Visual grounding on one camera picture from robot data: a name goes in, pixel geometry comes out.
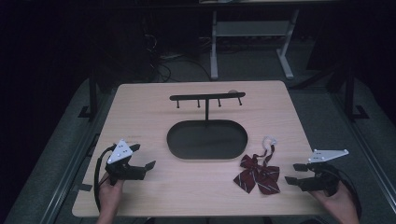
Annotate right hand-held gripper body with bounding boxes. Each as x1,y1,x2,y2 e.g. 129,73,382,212
299,148,350,198

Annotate white metal desk frame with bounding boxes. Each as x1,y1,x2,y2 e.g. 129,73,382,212
209,8,301,80

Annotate person's left hand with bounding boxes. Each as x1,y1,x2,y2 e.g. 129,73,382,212
97,174,125,218

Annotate person's right hand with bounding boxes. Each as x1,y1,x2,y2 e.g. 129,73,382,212
309,181,361,224

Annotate dark red striped bow tie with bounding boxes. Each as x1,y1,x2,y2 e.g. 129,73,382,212
233,135,281,196

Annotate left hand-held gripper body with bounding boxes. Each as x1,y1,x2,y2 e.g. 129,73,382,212
105,138,148,187

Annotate black metal stand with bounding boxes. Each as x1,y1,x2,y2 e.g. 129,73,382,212
78,59,106,120
339,62,370,120

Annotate black hook stand with tray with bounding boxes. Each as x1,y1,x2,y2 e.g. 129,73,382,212
166,91,248,161

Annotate bundle of floor cables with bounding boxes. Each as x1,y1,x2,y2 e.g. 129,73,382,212
141,18,213,82

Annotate black cable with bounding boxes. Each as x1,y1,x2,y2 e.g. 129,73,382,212
330,162,363,218
93,144,118,212

